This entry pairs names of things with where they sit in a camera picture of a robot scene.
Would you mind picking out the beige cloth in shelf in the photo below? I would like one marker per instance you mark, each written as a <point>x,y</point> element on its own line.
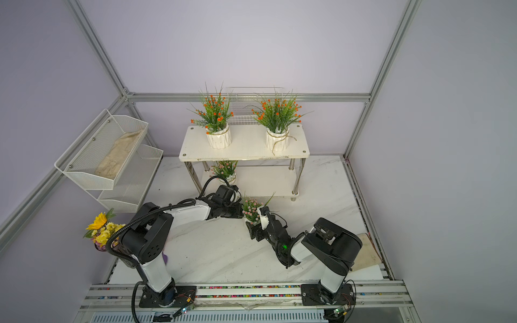
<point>111,165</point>

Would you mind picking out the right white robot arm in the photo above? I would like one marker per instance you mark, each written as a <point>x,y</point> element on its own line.
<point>334,246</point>

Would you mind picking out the pink flower pot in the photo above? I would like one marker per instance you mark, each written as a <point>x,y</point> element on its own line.
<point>251,209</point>
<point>226,169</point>

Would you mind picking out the purple pink spray bottle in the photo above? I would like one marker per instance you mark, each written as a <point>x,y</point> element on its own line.
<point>164,258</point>

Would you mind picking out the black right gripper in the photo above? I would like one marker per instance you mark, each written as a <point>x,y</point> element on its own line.
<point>256,230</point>

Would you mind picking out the white mesh wall shelf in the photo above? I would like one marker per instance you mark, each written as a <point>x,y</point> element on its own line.
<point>126,193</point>

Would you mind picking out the beige cloth on table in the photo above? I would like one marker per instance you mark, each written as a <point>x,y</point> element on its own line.
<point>367,256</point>

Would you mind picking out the white wire basket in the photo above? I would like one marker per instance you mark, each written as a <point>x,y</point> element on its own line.
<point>245,99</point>

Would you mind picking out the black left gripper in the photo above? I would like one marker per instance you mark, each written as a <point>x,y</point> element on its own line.
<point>239,214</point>

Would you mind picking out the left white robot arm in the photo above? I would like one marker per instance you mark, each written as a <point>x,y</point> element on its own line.
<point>142,241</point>

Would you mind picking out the white two-tier rack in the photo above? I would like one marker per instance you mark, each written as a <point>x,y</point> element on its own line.
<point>249,144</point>

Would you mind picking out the yellow flower bouquet vase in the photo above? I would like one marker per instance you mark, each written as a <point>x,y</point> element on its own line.
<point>101,230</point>

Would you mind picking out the orange flower pot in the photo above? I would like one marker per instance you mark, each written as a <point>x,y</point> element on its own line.
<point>214,118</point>
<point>277,113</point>

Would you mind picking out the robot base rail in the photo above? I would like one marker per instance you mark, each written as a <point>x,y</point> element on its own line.
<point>359,301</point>

